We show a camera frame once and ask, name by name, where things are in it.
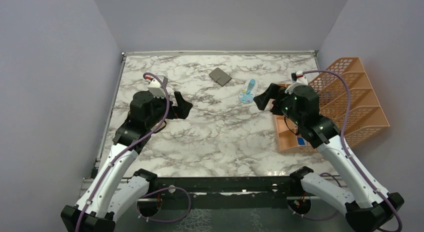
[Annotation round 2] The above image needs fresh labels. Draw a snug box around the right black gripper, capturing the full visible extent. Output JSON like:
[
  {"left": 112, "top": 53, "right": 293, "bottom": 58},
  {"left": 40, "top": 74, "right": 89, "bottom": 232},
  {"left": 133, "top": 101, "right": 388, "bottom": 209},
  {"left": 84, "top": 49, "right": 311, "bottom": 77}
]
[{"left": 255, "top": 82, "right": 304, "bottom": 126}]

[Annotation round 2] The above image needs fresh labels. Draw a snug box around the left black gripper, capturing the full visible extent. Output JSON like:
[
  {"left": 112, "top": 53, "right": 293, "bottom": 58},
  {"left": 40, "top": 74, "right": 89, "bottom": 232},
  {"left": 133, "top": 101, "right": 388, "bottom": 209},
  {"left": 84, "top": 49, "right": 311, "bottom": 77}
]
[{"left": 146, "top": 91, "right": 193, "bottom": 129}]

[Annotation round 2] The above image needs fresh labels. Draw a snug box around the taupe leather card holder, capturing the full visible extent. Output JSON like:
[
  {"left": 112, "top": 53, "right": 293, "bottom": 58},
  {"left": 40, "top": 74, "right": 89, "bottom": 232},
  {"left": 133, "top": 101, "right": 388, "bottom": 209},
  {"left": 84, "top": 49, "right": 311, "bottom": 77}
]
[{"left": 208, "top": 67, "right": 232, "bottom": 87}]

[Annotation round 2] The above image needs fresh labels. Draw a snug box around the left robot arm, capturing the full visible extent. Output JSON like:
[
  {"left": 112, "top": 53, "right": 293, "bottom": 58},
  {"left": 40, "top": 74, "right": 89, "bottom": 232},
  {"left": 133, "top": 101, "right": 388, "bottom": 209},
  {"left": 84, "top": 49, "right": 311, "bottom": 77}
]
[{"left": 60, "top": 91, "right": 193, "bottom": 232}]

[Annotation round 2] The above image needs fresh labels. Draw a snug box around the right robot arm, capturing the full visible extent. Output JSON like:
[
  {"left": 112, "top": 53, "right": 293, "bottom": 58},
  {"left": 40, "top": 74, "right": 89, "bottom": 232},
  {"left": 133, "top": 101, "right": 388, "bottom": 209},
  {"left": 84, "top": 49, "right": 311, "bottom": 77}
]
[{"left": 253, "top": 83, "right": 405, "bottom": 232}]

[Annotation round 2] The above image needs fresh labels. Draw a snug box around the blue item in organizer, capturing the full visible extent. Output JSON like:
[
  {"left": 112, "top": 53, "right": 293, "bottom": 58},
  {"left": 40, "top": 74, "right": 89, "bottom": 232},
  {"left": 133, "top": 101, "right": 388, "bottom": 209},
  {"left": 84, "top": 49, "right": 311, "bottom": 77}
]
[{"left": 297, "top": 137, "right": 306, "bottom": 146}]

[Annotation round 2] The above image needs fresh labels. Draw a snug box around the orange plastic file organizer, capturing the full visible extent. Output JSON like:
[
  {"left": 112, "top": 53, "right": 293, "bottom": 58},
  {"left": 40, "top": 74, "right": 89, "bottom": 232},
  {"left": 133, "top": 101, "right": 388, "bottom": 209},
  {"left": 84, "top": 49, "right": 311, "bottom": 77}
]
[{"left": 273, "top": 57, "right": 391, "bottom": 154}]

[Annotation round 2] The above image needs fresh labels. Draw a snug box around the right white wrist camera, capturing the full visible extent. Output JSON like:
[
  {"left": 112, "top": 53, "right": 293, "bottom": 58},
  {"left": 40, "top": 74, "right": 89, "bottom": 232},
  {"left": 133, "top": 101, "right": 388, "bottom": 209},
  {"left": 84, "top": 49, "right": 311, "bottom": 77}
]
[{"left": 285, "top": 70, "right": 308, "bottom": 95}]

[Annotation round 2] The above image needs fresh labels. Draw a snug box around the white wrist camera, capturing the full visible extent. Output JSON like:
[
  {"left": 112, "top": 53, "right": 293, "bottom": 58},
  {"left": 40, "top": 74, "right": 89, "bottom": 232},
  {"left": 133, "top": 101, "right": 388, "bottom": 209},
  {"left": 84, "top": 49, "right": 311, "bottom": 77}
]
[
  {"left": 146, "top": 75, "right": 166, "bottom": 99},
  {"left": 285, "top": 70, "right": 308, "bottom": 95}
]

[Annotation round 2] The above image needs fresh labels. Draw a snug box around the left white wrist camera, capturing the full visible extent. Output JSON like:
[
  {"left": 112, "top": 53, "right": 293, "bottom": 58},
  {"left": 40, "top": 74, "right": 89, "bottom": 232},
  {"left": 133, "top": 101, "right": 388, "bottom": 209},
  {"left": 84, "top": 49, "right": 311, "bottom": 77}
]
[{"left": 146, "top": 75, "right": 166, "bottom": 99}]

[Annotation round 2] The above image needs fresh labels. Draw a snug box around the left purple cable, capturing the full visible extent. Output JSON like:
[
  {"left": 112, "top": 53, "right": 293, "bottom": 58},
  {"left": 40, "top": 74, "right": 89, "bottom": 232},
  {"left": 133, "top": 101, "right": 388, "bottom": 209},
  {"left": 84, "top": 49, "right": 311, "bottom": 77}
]
[{"left": 74, "top": 72, "right": 171, "bottom": 232}]

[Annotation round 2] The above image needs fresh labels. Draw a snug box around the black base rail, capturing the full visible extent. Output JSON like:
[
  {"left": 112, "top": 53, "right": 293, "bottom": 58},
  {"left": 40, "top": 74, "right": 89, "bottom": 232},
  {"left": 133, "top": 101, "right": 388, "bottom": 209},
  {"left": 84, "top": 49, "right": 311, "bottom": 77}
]
[{"left": 136, "top": 176, "right": 305, "bottom": 212}]

